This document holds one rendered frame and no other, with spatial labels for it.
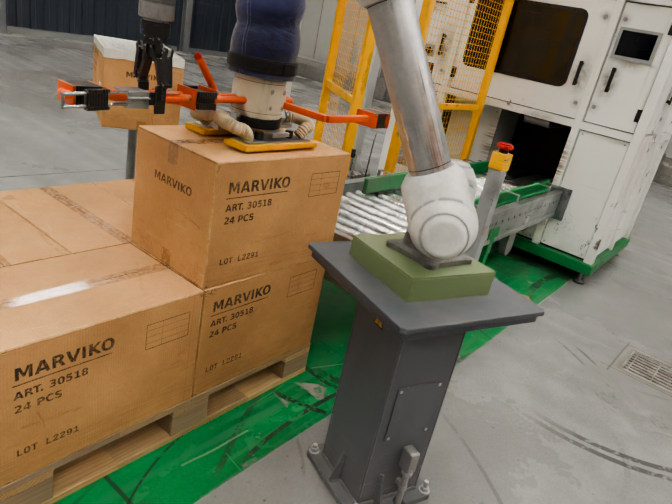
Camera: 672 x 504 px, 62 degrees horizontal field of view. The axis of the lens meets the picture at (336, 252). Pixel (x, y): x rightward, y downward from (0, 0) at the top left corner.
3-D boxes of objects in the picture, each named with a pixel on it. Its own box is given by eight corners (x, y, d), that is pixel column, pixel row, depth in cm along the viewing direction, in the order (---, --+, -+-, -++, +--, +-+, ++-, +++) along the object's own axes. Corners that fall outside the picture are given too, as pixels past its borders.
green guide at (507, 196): (542, 190, 398) (547, 178, 394) (557, 195, 392) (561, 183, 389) (434, 222, 275) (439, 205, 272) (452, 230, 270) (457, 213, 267)
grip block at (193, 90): (196, 103, 171) (198, 83, 169) (217, 111, 166) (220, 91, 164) (173, 103, 165) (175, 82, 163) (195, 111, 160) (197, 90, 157)
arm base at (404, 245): (482, 262, 159) (488, 244, 157) (429, 271, 145) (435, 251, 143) (436, 238, 172) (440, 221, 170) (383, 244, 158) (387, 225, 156)
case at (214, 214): (260, 218, 236) (274, 124, 221) (330, 255, 215) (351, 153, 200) (130, 241, 191) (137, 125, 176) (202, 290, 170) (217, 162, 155)
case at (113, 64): (91, 103, 343) (93, 34, 328) (159, 110, 362) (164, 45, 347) (100, 126, 294) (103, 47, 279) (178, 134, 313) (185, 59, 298)
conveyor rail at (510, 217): (547, 214, 399) (556, 189, 392) (554, 216, 396) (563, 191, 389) (356, 291, 222) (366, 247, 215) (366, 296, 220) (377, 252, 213)
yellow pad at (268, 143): (295, 139, 199) (298, 126, 197) (317, 147, 194) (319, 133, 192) (222, 143, 173) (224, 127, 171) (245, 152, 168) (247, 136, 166)
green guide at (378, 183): (475, 168, 426) (479, 156, 423) (488, 172, 420) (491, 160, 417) (349, 188, 303) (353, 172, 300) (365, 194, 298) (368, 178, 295)
